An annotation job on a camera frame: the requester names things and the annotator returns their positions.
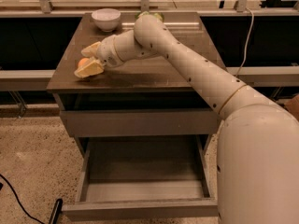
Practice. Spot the black floor object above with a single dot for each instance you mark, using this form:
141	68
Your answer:
56	210

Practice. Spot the orange fruit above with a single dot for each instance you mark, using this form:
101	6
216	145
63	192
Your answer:
82	61

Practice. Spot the open grey middle drawer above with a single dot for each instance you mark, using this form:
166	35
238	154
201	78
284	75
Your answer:
142	177

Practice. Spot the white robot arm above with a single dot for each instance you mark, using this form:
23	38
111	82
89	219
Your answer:
258	145

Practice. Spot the closed grey top drawer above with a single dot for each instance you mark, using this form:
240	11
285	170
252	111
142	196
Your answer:
139	122

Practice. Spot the grey drawer cabinet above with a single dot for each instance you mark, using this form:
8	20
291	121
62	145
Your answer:
150	84

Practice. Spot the white ceramic bowl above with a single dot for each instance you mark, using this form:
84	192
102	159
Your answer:
106	19

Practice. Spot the green snack bag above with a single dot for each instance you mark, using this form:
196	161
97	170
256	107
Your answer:
159	16

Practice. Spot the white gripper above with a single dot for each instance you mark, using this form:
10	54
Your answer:
106	52

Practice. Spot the cardboard box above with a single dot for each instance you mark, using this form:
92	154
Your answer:
293	106

